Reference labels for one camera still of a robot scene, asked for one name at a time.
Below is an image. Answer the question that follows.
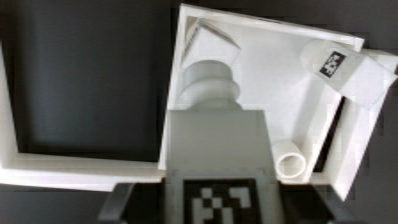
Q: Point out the white table leg with tag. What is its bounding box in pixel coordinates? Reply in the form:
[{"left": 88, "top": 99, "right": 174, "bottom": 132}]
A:
[{"left": 300, "top": 40, "right": 396, "bottom": 109}]

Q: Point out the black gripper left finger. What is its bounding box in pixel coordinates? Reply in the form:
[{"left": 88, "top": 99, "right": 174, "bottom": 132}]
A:
[{"left": 97, "top": 183, "right": 135, "bottom": 224}]

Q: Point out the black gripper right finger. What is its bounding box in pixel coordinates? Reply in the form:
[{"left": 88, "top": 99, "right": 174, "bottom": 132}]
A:
[{"left": 310, "top": 185, "right": 364, "bottom": 224}]

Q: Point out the white square tabletop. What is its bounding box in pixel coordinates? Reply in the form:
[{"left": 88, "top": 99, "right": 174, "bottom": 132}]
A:
[{"left": 156, "top": 3, "right": 366, "bottom": 184}]

